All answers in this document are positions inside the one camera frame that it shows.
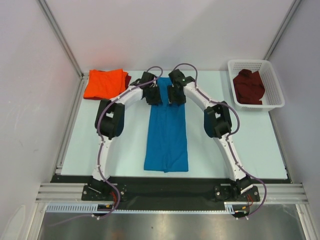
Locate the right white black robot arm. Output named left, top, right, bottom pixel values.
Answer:
left=167, top=78, right=253, bottom=201

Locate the aluminium front rail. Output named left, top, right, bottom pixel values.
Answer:
left=35, top=182, right=308, bottom=204

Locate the folded dark red t shirt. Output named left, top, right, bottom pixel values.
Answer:
left=109, top=71, right=132, bottom=98

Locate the blue t shirt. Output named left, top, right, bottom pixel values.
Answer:
left=143, top=77, right=189, bottom=173

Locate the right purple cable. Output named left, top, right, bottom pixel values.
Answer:
left=173, top=62, right=268, bottom=221

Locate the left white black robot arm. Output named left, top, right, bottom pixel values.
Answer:
left=92, top=83, right=162, bottom=200

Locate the aluminium frame post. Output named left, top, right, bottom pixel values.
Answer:
left=263, top=0, right=304, bottom=60
left=35, top=0, right=85, bottom=78

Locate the white slotted cable duct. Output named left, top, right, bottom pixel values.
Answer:
left=46, top=202, right=249, bottom=215

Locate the folded orange t shirt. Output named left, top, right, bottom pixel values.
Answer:
left=83, top=69, right=126, bottom=100

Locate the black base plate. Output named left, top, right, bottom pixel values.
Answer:
left=51, top=174, right=292, bottom=211

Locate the right aluminium frame post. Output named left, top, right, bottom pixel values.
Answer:
left=263, top=0, right=304, bottom=60

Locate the crumpled dark red t shirt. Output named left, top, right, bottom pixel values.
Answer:
left=233, top=69, right=266, bottom=105

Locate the left aluminium frame post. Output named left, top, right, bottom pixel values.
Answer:
left=35, top=0, right=85, bottom=78

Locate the white plastic basket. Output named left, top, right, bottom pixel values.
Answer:
left=227, top=59, right=285, bottom=112

